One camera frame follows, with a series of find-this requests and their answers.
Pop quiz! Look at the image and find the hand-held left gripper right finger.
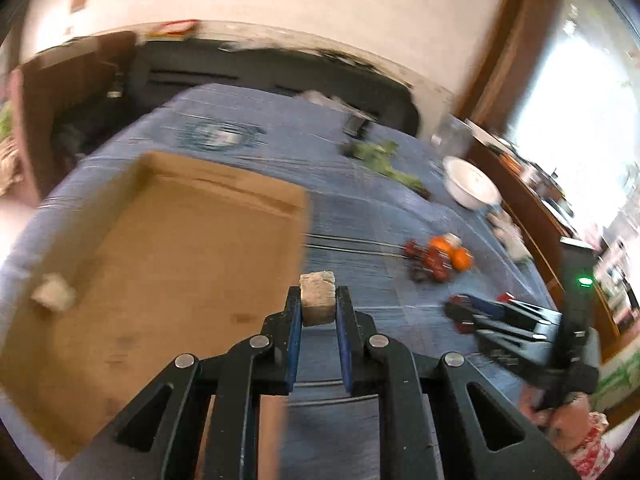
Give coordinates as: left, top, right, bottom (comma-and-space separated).
336, 285, 583, 480

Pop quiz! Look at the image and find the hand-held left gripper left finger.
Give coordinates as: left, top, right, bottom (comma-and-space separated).
60, 285, 303, 480

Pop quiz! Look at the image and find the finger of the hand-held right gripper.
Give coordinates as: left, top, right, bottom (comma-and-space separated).
447, 294, 563, 328
475, 320, 556, 376

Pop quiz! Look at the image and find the large beige root chunk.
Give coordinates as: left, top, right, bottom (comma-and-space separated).
299, 270, 336, 327

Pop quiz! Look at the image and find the cardboard box tray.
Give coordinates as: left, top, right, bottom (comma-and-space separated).
0, 151, 313, 480

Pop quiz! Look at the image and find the person's right forearm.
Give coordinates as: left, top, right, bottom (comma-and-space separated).
565, 410, 616, 480

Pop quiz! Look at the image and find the person's right hand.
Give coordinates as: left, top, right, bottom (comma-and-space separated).
520, 392, 593, 441

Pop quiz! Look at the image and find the white glove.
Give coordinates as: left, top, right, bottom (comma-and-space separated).
487, 210, 533, 263

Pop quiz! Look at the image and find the white bowl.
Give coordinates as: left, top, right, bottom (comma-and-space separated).
442, 156, 502, 209

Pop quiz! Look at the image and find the clear glass jar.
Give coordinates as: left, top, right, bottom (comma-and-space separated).
431, 114, 473, 158

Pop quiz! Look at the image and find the green leafy vegetable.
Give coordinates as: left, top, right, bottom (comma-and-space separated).
340, 140, 432, 198

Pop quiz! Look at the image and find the small black cup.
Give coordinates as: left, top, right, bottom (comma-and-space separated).
342, 116, 373, 138

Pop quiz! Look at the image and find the grey cloth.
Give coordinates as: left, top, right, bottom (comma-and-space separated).
295, 90, 346, 111

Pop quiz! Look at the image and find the black leather sofa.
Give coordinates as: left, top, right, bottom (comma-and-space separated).
127, 42, 421, 136

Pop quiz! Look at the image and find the red flat box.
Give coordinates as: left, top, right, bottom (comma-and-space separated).
145, 19, 199, 40

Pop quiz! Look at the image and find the brown armchair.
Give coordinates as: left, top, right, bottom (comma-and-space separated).
10, 30, 138, 206

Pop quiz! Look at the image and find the striped blanket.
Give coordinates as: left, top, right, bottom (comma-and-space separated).
0, 140, 23, 196

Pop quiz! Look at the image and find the wooden door frame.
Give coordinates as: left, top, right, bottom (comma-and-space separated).
452, 0, 571, 126

